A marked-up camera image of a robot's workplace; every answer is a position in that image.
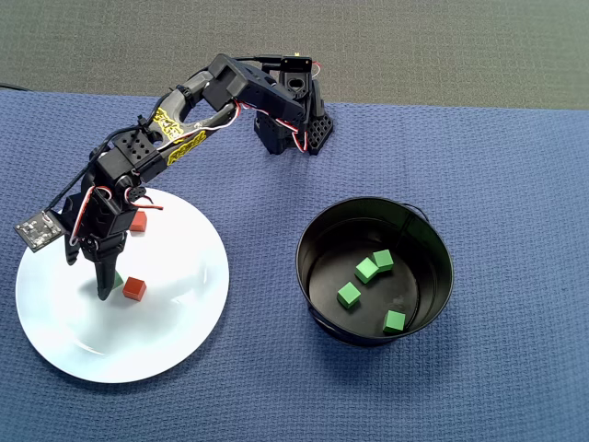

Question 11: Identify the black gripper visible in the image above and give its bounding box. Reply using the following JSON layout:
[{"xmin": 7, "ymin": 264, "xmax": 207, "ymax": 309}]
[{"xmin": 80, "ymin": 188, "xmax": 135, "ymax": 301}]

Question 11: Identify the white round plate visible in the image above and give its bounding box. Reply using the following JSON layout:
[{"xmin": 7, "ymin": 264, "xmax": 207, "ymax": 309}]
[{"xmin": 15, "ymin": 186, "xmax": 230, "ymax": 384}]

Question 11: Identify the black controller board holder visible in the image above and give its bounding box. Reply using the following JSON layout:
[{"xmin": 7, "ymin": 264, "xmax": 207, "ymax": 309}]
[{"xmin": 281, "ymin": 52, "xmax": 314, "ymax": 71}]

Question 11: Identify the black metal bucket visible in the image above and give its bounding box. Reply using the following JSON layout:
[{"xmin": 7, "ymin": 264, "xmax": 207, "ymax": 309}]
[{"xmin": 294, "ymin": 196, "xmax": 456, "ymax": 347}]

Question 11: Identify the blue woven tablecloth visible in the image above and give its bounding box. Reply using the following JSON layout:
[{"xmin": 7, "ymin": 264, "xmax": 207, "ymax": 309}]
[{"xmin": 0, "ymin": 89, "xmax": 589, "ymax": 442}]

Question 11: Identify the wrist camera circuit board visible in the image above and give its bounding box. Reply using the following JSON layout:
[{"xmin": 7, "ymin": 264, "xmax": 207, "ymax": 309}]
[{"xmin": 13, "ymin": 210, "xmax": 64, "ymax": 253}]

